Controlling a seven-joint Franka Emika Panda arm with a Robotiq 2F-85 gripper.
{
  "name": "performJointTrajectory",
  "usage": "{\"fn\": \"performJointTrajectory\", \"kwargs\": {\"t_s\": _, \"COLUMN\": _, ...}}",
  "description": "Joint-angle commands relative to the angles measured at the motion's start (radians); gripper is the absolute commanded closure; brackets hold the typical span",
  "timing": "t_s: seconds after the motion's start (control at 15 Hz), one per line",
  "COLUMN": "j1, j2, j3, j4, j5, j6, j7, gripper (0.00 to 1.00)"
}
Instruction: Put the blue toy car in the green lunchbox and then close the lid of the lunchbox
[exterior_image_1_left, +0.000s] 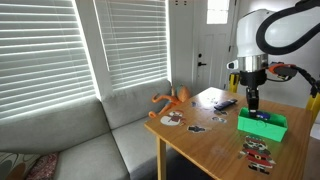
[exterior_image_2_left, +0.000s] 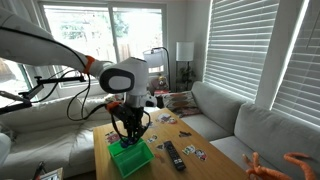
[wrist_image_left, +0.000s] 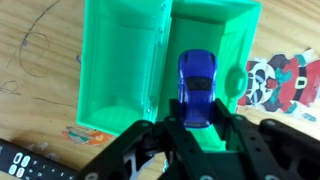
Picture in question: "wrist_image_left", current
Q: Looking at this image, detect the blue toy car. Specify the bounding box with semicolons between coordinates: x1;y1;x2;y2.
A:
177;49;218;129

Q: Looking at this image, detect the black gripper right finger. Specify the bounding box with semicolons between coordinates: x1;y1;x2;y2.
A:
213;98;320;180

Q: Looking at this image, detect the Santa Claus sticker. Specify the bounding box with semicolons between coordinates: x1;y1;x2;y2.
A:
236;49;320;116

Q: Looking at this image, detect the green plastic lunchbox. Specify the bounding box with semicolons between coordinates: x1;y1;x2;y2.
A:
75;0;263;153

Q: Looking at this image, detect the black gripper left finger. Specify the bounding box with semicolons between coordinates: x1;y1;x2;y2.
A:
77;98;214;180

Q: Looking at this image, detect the black TV remote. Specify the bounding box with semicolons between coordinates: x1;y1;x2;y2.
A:
0;138;79;180

